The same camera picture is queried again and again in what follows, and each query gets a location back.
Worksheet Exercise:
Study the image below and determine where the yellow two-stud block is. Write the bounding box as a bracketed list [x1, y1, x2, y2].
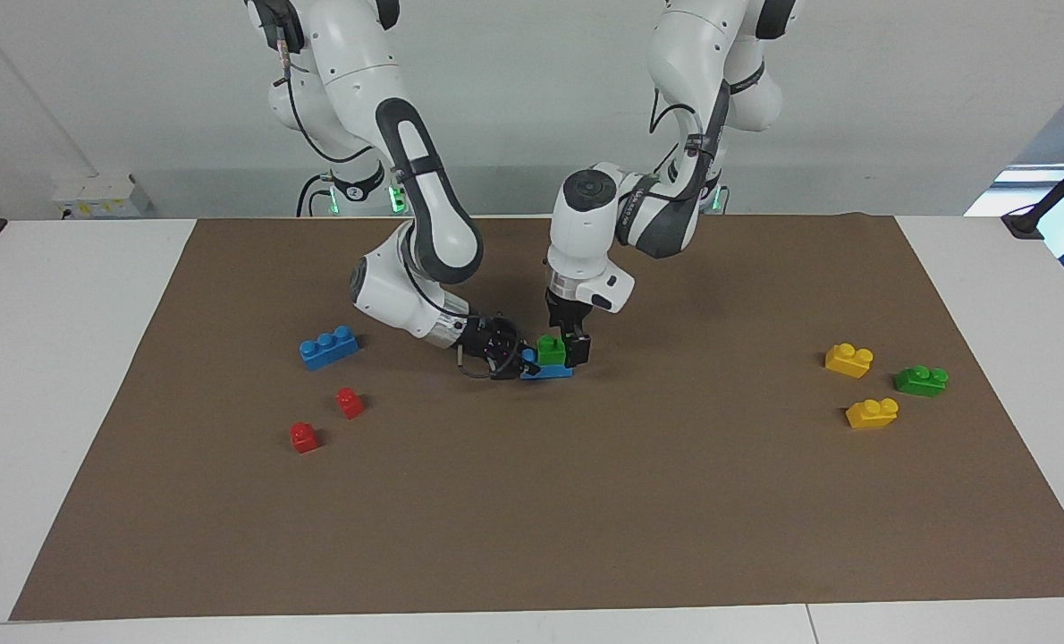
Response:
[845, 398, 900, 429]
[824, 343, 875, 377]

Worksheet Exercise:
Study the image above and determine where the brown table mat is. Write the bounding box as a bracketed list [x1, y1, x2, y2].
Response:
[9, 214, 1064, 622]

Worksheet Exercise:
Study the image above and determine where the black camera stand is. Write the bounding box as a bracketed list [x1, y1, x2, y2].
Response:
[1001, 141, 1064, 241]

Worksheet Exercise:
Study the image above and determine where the white power strip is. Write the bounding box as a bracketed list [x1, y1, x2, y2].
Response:
[51, 174, 154, 221]

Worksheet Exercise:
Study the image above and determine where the black right base cable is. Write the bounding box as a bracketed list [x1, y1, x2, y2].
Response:
[296, 174, 333, 218]

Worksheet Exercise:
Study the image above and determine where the dark green two-stud block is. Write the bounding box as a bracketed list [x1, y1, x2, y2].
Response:
[893, 365, 950, 398]

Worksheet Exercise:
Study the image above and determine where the blue three-stud block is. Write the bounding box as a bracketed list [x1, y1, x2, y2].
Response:
[519, 347, 577, 381]
[299, 325, 361, 372]

